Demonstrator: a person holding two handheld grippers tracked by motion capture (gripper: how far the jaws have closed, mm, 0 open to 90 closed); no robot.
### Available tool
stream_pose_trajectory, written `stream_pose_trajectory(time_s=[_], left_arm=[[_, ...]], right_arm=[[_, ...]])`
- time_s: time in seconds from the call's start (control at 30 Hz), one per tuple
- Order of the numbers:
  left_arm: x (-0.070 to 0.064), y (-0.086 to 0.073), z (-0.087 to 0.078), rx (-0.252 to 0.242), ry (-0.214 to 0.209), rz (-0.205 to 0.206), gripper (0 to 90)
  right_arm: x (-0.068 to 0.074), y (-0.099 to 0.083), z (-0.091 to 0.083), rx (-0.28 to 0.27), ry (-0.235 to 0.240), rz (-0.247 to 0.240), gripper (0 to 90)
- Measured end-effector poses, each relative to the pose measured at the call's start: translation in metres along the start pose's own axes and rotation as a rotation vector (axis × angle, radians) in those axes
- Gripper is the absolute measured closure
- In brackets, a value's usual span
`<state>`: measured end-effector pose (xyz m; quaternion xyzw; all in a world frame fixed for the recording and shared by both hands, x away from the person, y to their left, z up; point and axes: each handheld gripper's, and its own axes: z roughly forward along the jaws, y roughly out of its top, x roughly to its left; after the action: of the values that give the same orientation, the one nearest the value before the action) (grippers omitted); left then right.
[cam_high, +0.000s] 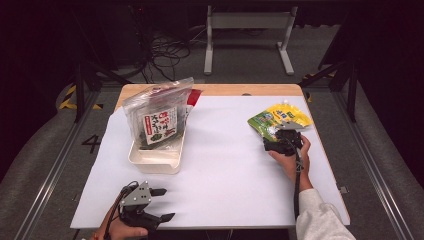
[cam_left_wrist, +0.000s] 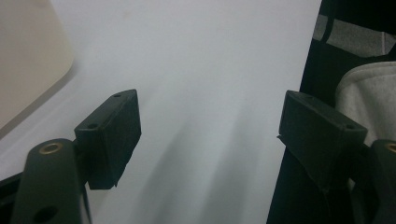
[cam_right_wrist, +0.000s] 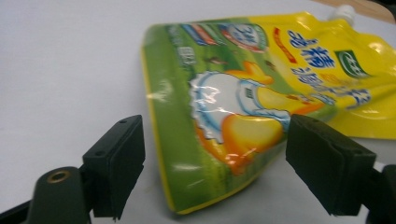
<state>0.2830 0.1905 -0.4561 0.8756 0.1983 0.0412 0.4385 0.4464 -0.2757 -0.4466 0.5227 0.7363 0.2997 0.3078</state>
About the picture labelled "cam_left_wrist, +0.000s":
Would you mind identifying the grey fleece clothing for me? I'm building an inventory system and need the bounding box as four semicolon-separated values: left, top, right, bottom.
334;61;396;147

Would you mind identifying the beige plastic container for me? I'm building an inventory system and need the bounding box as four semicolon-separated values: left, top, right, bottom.
0;0;75;139

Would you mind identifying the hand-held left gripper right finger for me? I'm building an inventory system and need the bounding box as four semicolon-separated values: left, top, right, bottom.
276;90;369;191

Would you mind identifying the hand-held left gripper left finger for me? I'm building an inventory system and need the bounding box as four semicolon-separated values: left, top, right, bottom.
74;89;142;190

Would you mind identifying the grey tape strip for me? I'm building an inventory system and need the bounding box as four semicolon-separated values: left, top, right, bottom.
312;14;396;59

